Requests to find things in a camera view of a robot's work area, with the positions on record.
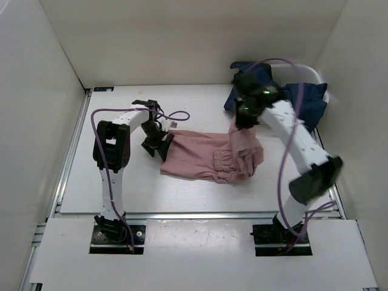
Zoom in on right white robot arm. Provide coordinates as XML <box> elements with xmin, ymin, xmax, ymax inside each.
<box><xmin>232</xmin><ymin>72</ymin><xmax>343</xmax><ymax>243</ymax></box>

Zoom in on dark blue jeans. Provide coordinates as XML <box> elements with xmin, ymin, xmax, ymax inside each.
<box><xmin>224</xmin><ymin>61</ymin><xmax>327</xmax><ymax>133</ymax></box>

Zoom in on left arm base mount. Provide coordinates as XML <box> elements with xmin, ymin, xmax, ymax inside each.
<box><xmin>89</xmin><ymin>216</ymin><xmax>146</xmax><ymax>255</ymax></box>

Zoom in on white plastic basket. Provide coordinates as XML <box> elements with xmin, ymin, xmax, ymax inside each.
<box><xmin>271</xmin><ymin>64</ymin><xmax>329</xmax><ymax>105</ymax></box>

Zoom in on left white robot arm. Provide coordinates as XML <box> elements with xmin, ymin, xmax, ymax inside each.
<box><xmin>90</xmin><ymin>99</ymin><xmax>174</xmax><ymax>246</ymax></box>

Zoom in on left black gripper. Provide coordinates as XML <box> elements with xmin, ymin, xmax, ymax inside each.
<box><xmin>139</xmin><ymin>121</ymin><xmax>175</xmax><ymax>161</ymax></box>

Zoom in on aluminium left rail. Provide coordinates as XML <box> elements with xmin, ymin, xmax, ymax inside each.
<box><xmin>45</xmin><ymin>89</ymin><xmax>92</xmax><ymax>222</ymax></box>

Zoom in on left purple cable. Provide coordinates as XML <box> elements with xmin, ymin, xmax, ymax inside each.
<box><xmin>90</xmin><ymin>107</ymin><xmax>191</xmax><ymax>246</ymax></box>

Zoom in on pink trousers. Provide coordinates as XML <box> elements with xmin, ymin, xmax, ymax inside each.
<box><xmin>160</xmin><ymin>118</ymin><xmax>264</xmax><ymax>184</ymax></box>

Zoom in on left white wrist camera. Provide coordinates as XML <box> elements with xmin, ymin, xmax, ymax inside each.
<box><xmin>161</xmin><ymin>118</ymin><xmax>178</xmax><ymax>132</ymax></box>

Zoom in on aluminium front rail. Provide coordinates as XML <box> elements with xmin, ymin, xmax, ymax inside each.
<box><xmin>32</xmin><ymin>209</ymin><xmax>346</xmax><ymax>247</ymax></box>

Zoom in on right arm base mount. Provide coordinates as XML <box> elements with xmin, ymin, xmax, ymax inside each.
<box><xmin>250</xmin><ymin>224</ymin><xmax>313</xmax><ymax>257</ymax></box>

